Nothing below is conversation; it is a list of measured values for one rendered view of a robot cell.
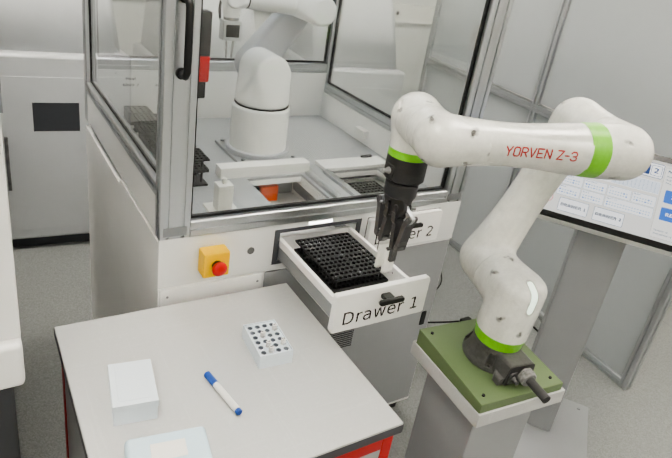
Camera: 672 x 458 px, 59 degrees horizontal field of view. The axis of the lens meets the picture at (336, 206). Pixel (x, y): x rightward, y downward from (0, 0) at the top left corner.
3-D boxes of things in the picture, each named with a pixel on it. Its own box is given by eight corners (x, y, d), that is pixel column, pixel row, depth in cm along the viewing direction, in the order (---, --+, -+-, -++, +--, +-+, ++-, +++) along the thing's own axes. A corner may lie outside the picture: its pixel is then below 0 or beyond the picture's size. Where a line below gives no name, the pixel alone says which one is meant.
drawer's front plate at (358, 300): (422, 311, 160) (431, 276, 155) (330, 334, 145) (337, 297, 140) (418, 307, 161) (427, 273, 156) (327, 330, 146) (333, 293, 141)
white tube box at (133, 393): (158, 418, 121) (158, 399, 119) (112, 427, 117) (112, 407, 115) (150, 376, 131) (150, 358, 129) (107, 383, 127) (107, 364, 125)
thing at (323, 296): (414, 304, 160) (419, 285, 157) (333, 323, 146) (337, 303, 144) (338, 234, 189) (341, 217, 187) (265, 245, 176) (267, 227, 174)
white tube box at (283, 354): (291, 362, 142) (293, 349, 141) (258, 369, 138) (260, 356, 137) (273, 331, 152) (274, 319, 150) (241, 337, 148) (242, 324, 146)
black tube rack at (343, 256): (385, 289, 163) (390, 270, 161) (331, 301, 154) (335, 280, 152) (344, 250, 180) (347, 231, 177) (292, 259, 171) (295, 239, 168)
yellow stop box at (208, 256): (229, 276, 157) (231, 252, 154) (203, 280, 154) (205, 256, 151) (222, 266, 161) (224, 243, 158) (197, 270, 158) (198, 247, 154)
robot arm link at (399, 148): (436, 87, 130) (389, 83, 127) (460, 105, 119) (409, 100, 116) (422, 147, 136) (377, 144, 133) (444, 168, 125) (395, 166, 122)
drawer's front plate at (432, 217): (436, 239, 200) (443, 210, 195) (365, 251, 185) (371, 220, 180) (433, 236, 201) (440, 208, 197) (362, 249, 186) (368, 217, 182)
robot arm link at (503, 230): (479, 267, 167) (595, 100, 147) (506, 304, 153) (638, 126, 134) (443, 255, 161) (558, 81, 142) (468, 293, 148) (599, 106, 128)
